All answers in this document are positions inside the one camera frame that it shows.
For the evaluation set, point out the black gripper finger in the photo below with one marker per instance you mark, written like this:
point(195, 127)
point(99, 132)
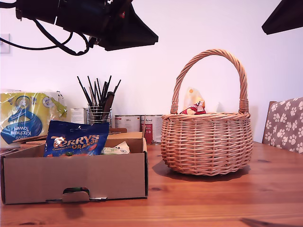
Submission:
point(286, 16)
point(135, 33)

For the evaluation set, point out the white green Galaxy egg bag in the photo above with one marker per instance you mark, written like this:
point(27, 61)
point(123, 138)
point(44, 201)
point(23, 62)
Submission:
point(118, 149)

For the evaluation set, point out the blue Terry's chocolate orange bag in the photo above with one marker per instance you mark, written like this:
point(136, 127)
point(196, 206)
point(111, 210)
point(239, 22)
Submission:
point(75, 142)

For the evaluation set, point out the brown cardboard box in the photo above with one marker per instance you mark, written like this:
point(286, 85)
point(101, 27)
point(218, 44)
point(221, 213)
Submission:
point(71, 175)

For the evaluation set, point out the black chopstick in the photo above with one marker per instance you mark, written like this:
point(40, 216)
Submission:
point(106, 91)
point(92, 91)
point(85, 91)
point(96, 93)
point(117, 85)
point(99, 89)

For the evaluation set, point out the pale yellow egg bag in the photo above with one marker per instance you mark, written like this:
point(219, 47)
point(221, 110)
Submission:
point(193, 94)

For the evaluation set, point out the white label food can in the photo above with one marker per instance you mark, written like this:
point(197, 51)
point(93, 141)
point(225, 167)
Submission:
point(127, 121)

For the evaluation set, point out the red cookie print egg bag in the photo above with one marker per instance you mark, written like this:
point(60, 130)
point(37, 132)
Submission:
point(193, 110)

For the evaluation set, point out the white printed carton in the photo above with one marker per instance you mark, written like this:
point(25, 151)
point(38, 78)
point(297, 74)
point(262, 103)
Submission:
point(79, 114)

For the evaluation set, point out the red label food can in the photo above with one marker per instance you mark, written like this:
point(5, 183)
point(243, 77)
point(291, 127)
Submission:
point(151, 132)

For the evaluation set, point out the paw print covered chair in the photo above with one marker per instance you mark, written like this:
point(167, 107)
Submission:
point(284, 123)

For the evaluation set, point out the kitchen towel roll pack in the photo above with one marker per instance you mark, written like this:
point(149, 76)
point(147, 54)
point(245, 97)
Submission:
point(23, 118)

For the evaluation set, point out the brown cork coaster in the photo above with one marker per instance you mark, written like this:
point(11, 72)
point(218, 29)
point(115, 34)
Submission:
point(28, 139)
point(30, 144)

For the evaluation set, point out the white wall switch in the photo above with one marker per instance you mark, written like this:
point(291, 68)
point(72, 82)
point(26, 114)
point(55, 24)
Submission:
point(5, 45)

